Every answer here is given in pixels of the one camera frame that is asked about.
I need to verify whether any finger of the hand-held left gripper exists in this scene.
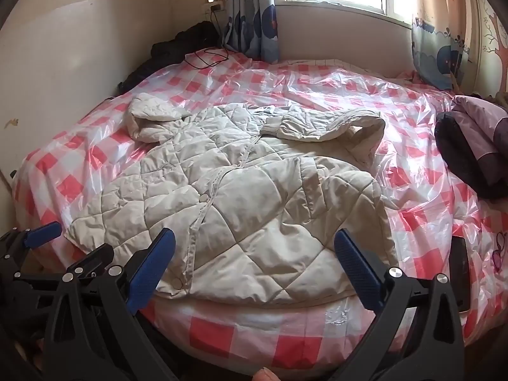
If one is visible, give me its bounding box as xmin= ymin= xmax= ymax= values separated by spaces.
xmin=0 ymin=221 xmax=63 ymax=282
xmin=65 ymin=244 xmax=116 ymax=277

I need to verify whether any person's right hand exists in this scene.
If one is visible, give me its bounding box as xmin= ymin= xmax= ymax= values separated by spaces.
xmin=253 ymin=368 xmax=283 ymax=381

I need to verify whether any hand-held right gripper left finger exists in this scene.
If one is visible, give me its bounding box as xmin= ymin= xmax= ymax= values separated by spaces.
xmin=42 ymin=227 xmax=179 ymax=381

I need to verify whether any bed with checked plastic sheet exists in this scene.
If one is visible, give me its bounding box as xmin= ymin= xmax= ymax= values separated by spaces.
xmin=10 ymin=48 xmax=508 ymax=370

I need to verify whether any blue patterned curtain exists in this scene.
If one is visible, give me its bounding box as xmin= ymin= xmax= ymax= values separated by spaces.
xmin=222 ymin=0 xmax=280 ymax=63

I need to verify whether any peach and blue curtain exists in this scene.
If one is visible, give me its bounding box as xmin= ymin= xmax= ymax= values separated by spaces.
xmin=411 ymin=0 xmax=483 ymax=92

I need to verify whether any beige quilted jacket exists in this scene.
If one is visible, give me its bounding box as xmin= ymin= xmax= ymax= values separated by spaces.
xmin=65 ymin=92 xmax=399 ymax=301

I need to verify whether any black charging cable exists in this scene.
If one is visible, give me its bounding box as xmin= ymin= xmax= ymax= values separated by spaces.
xmin=186 ymin=8 xmax=230 ymax=70

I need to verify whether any black phone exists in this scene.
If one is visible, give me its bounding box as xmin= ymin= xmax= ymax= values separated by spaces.
xmin=448 ymin=236 xmax=470 ymax=311

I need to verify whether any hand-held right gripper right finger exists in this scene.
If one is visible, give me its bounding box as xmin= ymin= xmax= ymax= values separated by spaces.
xmin=325 ymin=228 xmax=467 ymax=381

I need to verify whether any white wardrobe with tree decoration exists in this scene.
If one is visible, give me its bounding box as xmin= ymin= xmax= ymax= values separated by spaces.
xmin=474 ymin=0 xmax=508 ymax=96

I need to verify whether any purple and black jacket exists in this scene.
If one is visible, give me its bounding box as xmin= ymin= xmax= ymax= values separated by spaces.
xmin=434 ymin=94 xmax=508 ymax=199

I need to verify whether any black clothes pile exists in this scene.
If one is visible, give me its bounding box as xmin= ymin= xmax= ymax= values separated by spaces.
xmin=118 ymin=21 xmax=227 ymax=93

